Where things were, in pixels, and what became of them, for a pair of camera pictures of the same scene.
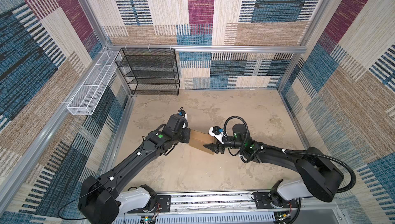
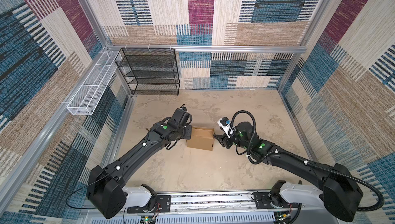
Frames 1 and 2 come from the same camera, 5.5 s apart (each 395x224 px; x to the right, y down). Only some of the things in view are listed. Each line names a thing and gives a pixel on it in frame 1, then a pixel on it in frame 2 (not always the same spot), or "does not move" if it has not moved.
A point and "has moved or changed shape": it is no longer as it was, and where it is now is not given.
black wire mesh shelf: (150, 71) does not move
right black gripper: (214, 148) to (223, 141)
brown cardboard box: (198, 139) has moved or changed shape
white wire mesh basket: (85, 99) does not move
